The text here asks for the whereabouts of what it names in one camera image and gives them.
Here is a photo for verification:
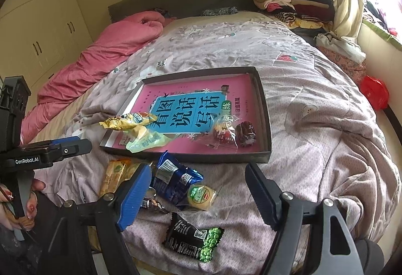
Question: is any person's left hand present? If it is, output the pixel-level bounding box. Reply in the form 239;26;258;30
0;179;46;230

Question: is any pink book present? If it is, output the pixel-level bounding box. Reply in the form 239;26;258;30
113;73;263;153

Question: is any green-label round pastry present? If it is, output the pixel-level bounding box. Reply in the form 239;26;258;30
187;185;218;211

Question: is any dark cardboard box tray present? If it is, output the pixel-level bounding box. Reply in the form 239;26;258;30
100;66;272;163

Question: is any pink quilt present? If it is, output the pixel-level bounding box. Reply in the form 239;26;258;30
20;11;176;137

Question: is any dark patterned pillow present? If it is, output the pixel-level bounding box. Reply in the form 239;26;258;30
201;6;239;16

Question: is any blue foil snack packet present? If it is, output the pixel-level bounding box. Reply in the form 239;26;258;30
150;151;205;211

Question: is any brown cake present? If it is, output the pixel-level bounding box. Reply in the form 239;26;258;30
235;121;257;147

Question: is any cream wardrobe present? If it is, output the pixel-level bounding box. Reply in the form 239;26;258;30
0;0;93;96

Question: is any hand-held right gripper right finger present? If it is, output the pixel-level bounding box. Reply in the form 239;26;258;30
245;162;359;275

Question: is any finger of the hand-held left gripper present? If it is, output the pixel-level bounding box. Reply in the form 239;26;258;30
20;136;82;150
52;139;93;162

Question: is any black green pea packet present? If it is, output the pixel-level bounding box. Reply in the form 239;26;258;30
162;212;225;263

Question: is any red plastic bag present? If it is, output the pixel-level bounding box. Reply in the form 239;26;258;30
359;75;390;110

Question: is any orange cracker packet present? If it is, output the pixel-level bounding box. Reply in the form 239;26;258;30
100;159;142;198

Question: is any white cloth bundle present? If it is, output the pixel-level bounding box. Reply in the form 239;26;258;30
315;31;367;63

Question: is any pale yellow-green snack packet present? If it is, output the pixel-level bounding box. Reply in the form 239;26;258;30
126;126;172;154

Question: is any person's dark patterned clothing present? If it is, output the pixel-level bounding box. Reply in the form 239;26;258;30
0;225;47;275

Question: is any dark chocolate bar wrapper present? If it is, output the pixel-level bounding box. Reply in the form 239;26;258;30
140;196;170;214

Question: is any pile of folded clothes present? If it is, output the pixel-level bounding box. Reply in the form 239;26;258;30
253;0;335;33

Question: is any pink floral cloth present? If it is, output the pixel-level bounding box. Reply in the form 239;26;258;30
323;45;367;84

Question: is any clear candy bag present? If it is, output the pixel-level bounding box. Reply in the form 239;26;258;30
204;115;239;150

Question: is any clutter on window sill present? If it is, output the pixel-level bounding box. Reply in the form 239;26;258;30
363;0;402;40

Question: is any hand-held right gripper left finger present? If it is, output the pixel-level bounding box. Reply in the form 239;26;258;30
38;163;153;275

